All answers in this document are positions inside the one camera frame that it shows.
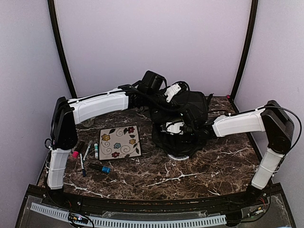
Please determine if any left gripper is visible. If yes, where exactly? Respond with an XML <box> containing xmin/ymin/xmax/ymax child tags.
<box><xmin>146</xmin><ymin>90</ymin><xmax>182</xmax><ymax>118</ymax></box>

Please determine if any black student backpack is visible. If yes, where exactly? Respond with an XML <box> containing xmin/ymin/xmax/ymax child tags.
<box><xmin>149</xmin><ymin>91</ymin><xmax>213</xmax><ymax>158</ymax></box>

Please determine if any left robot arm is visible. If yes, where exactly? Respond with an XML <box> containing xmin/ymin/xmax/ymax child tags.
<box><xmin>47</xmin><ymin>85</ymin><xmax>177</xmax><ymax>207</ymax></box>

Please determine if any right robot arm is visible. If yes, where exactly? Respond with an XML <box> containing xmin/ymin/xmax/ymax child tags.
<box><xmin>160</xmin><ymin>100</ymin><xmax>295</xmax><ymax>206</ymax></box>

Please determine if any square floral ceramic plate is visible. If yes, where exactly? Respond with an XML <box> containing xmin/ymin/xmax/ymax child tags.
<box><xmin>98</xmin><ymin>125</ymin><xmax>142</xmax><ymax>161</ymax></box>

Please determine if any black marker with blue cap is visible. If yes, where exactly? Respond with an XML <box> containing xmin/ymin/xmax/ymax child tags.
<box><xmin>89</xmin><ymin>163</ymin><xmax>111</xmax><ymax>174</ymax></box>

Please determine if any white glue stick green cap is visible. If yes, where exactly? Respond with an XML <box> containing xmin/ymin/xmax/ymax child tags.
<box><xmin>94</xmin><ymin>143</ymin><xmax>99</xmax><ymax>159</ymax></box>

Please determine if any cream mug with plant print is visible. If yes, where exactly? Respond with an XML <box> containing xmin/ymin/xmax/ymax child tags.
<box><xmin>82</xmin><ymin>118</ymin><xmax>94</xmax><ymax>127</ymax></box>

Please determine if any grey white marker pen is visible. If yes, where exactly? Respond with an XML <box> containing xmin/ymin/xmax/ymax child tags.
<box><xmin>83</xmin><ymin>140</ymin><xmax>93</xmax><ymax>161</ymax></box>

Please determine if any black marker with pink cap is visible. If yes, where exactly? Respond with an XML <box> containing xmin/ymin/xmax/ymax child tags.
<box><xmin>72</xmin><ymin>141</ymin><xmax>85</xmax><ymax>158</ymax></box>

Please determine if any blue white pen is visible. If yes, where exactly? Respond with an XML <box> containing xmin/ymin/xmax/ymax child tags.
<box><xmin>79</xmin><ymin>153</ymin><xmax>86</xmax><ymax>177</ymax></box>

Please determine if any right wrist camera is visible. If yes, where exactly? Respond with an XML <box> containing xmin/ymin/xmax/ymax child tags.
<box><xmin>180</xmin><ymin>109</ymin><xmax>201</xmax><ymax>126</ymax></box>

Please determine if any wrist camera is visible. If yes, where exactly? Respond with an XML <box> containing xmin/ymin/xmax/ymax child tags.
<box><xmin>180</xmin><ymin>109</ymin><xmax>201</xmax><ymax>126</ymax></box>
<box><xmin>137</xmin><ymin>70</ymin><xmax>165</xmax><ymax>95</ymax></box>

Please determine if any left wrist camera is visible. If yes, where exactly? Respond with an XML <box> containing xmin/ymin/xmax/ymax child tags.
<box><xmin>137</xmin><ymin>70</ymin><xmax>165</xmax><ymax>95</ymax></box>

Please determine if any clear plastic wrapped ring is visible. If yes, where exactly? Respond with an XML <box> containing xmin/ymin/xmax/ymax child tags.
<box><xmin>167</xmin><ymin>153</ymin><xmax>190</xmax><ymax>162</ymax></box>

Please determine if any black front table rail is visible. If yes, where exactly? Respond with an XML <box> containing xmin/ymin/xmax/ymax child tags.
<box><xmin>28</xmin><ymin>177</ymin><xmax>283</xmax><ymax>216</ymax></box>

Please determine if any right black frame post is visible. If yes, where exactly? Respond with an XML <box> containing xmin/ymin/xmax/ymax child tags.
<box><xmin>230</xmin><ymin>0</ymin><xmax>258</xmax><ymax>101</ymax></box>

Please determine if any black frame post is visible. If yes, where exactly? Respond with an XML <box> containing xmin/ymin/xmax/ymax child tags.
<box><xmin>47</xmin><ymin>0</ymin><xmax>77</xmax><ymax>98</ymax></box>
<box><xmin>230</xmin><ymin>0</ymin><xmax>258</xmax><ymax>101</ymax></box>

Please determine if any white slotted cable duct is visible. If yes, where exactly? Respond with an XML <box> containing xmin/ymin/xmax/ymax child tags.
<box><xmin>30</xmin><ymin>203</ymin><xmax>227</xmax><ymax>228</ymax></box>

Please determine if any left black frame post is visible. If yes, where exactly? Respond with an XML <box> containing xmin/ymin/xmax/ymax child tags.
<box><xmin>47</xmin><ymin>0</ymin><xmax>77</xmax><ymax>98</ymax></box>

